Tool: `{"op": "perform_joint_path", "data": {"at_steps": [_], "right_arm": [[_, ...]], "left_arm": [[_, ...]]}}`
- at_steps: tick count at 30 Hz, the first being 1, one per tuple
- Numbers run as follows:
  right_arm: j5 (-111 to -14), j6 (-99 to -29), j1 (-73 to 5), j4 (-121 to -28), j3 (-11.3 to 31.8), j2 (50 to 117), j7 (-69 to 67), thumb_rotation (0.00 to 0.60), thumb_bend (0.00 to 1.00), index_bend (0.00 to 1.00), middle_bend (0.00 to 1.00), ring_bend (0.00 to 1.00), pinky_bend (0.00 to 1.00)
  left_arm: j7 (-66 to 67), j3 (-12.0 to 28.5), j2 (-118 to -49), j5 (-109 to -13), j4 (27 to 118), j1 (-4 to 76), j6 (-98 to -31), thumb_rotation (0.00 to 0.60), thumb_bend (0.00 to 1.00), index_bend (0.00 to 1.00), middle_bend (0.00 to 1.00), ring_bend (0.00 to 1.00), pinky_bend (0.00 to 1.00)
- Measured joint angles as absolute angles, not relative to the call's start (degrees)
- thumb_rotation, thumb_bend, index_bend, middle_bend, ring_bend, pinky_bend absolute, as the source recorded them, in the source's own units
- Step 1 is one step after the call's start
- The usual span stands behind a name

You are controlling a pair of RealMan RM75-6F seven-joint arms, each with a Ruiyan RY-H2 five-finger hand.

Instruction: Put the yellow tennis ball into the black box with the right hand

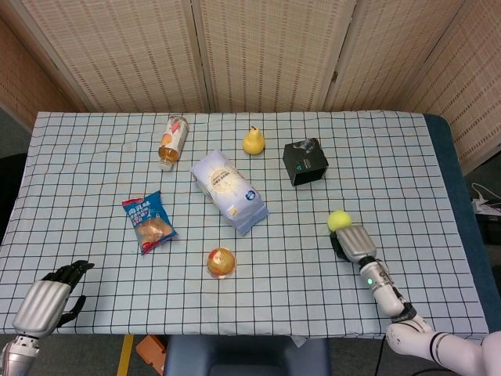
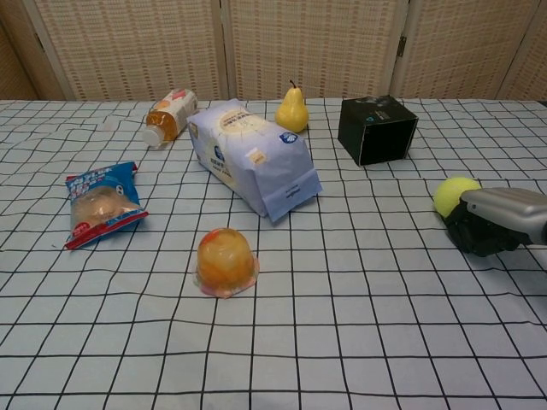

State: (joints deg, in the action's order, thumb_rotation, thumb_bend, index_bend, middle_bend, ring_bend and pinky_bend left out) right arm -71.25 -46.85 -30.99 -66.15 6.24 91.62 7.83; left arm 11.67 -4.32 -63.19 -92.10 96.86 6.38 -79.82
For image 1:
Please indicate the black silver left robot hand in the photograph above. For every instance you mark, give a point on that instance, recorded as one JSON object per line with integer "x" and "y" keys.
{"x": 41, "y": 305}

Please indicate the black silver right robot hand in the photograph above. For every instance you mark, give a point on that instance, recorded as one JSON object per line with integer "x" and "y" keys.
{"x": 356, "y": 243}

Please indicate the yellow tennis ball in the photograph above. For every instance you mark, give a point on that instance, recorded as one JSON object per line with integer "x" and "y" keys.
{"x": 339, "y": 220}

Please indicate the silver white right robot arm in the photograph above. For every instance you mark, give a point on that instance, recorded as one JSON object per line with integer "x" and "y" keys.
{"x": 385, "y": 291}

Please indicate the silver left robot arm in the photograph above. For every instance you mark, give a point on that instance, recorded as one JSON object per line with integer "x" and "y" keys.
{"x": 15, "y": 352}

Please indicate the black open cardboard box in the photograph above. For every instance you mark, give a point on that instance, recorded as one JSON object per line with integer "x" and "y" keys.
{"x": 303, "y": 160}

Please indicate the orange block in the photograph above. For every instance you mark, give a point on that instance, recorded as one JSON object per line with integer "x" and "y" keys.
{"x": 150, "y": 352}

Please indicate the wrapped round bun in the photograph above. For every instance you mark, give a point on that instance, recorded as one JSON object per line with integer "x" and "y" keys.
{"x": 221, "y": 263}

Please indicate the blue bread snack packet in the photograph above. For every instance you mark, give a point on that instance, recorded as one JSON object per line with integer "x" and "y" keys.
{"x": 150, "y": 223}

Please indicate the pale blue paper bag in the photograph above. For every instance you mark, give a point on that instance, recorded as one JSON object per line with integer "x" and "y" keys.
{"x": 229, "y": 188}

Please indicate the yellow pear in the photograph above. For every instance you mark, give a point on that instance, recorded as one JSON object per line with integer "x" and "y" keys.
{"x": 254, "y": 143}

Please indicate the dark blue padded seat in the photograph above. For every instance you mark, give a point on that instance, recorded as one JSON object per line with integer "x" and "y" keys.
{"x": 246, "y": 356}

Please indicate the orange drink plastic bottle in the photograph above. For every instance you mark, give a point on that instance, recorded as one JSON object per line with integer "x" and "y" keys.
{"x": 174, "y": 139}

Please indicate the beige woven folding screen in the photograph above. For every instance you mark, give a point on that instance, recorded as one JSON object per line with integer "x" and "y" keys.
{"x": 266, "y": 51}

